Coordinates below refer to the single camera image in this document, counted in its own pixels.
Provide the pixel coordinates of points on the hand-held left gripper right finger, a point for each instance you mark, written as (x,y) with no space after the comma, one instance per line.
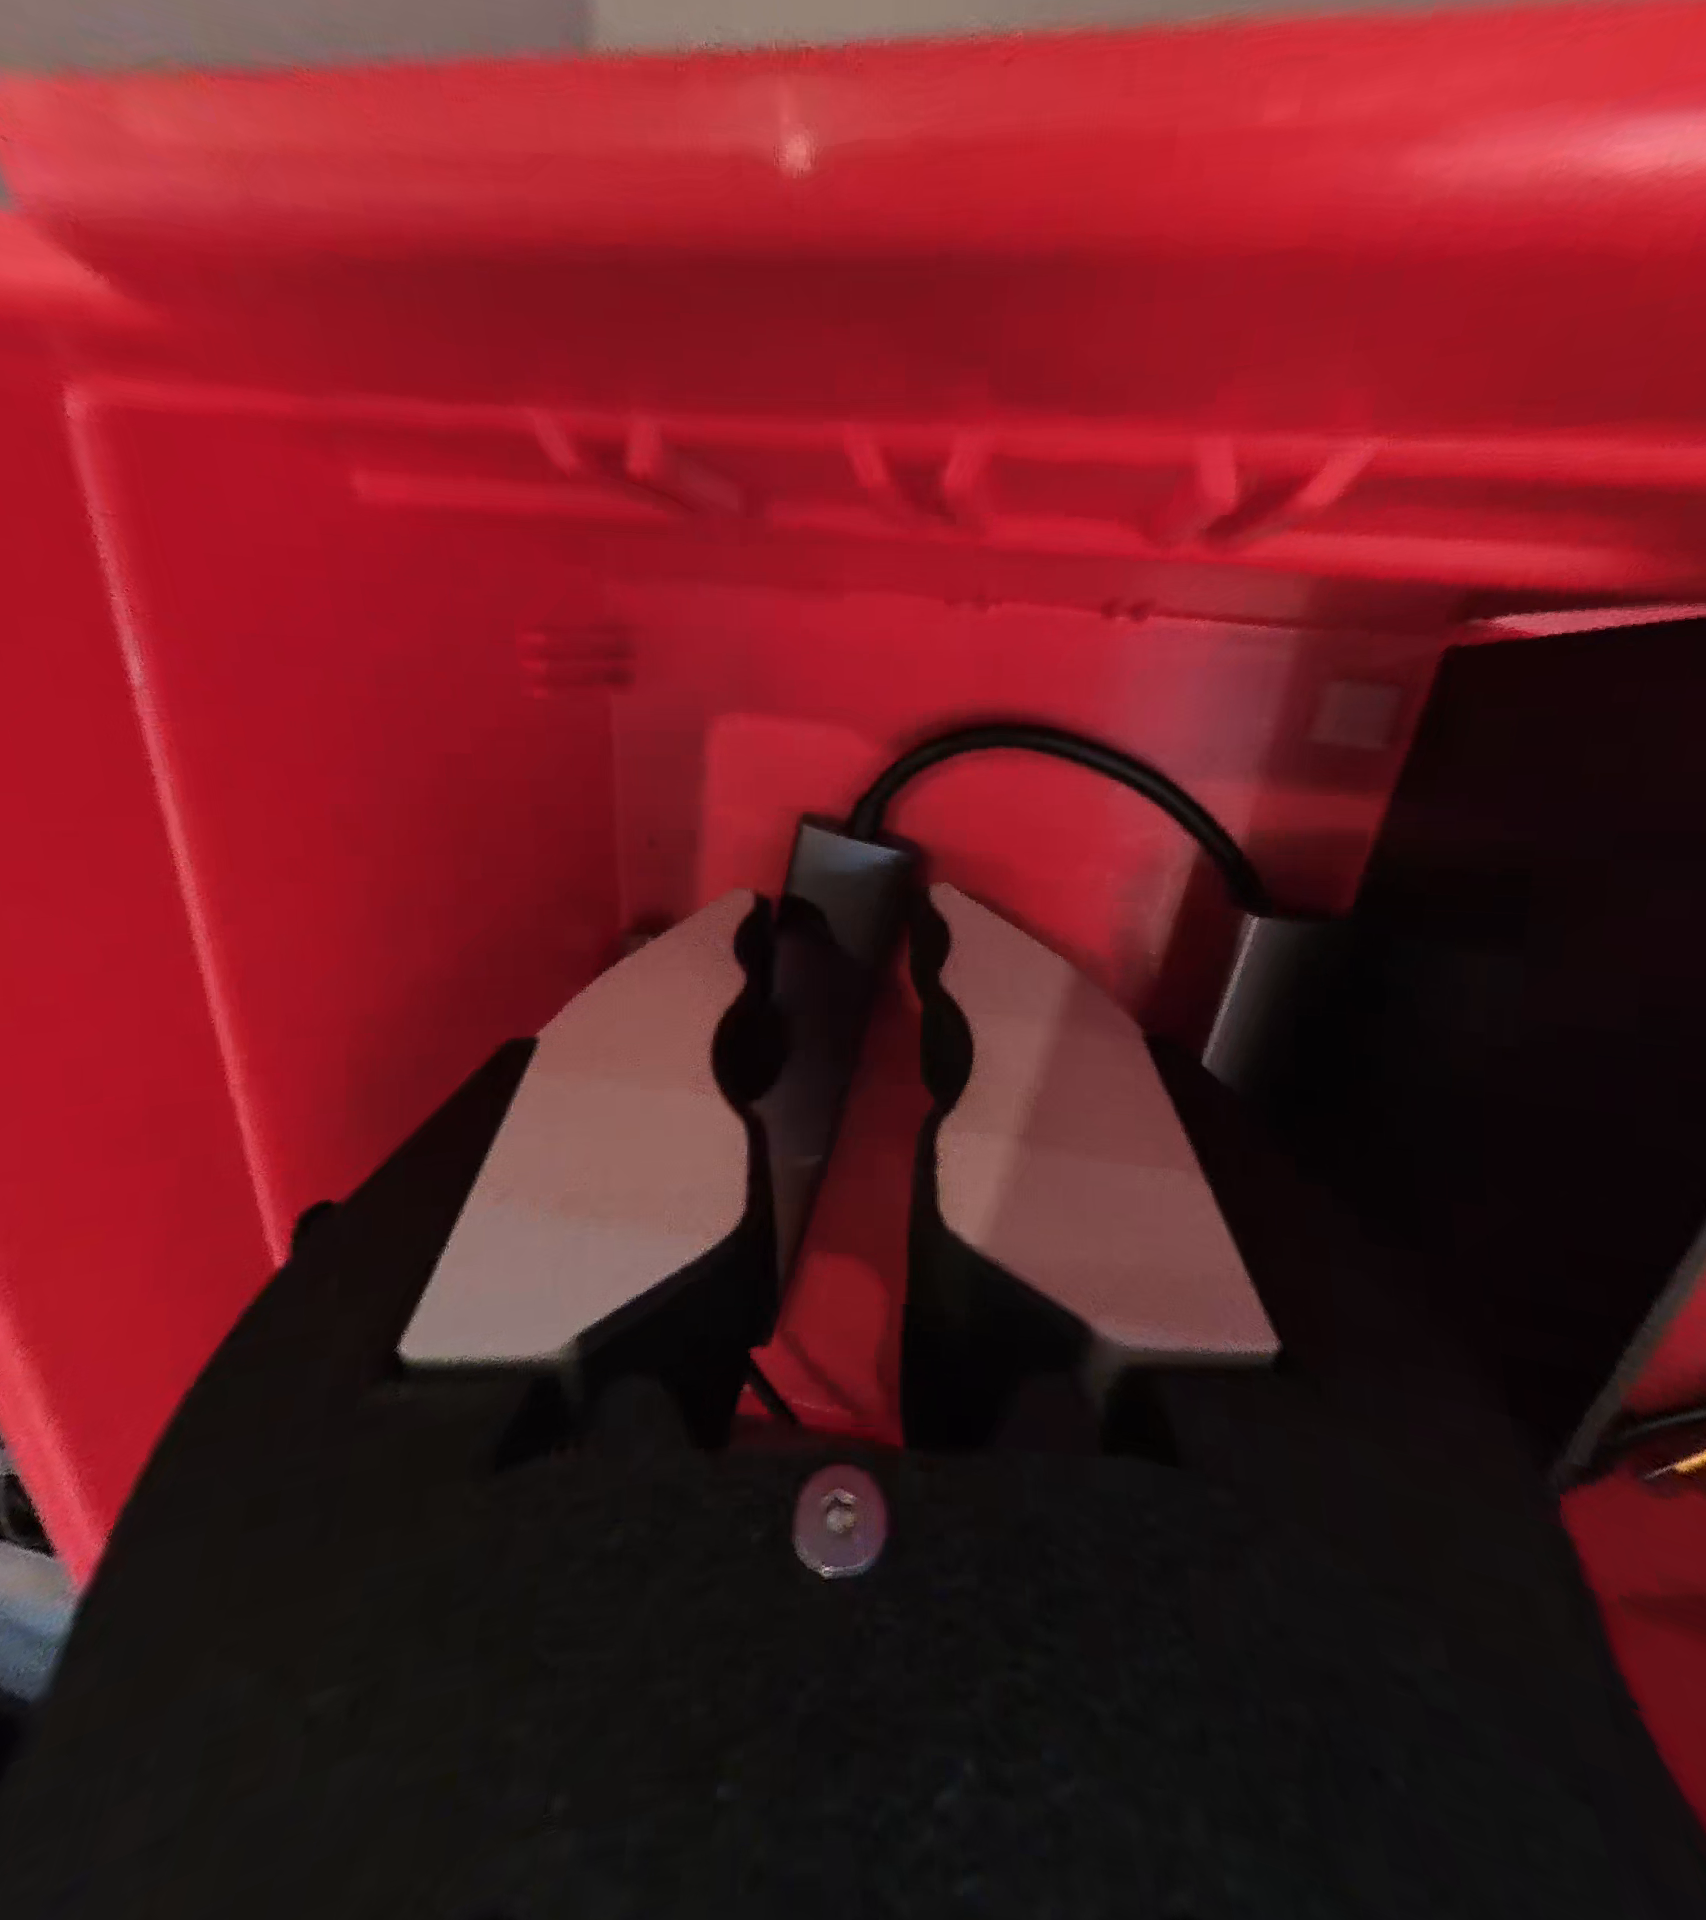
(1092,1184)

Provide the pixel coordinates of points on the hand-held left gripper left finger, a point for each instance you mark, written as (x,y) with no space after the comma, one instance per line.
(598,1184)

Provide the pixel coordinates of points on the grey USB hub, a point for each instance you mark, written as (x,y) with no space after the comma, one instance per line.
(838,901)

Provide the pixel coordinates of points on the red storage bin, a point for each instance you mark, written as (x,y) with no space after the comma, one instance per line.
(343,751)

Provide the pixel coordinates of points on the black divider of red bin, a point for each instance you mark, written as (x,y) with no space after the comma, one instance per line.
(1543,974)

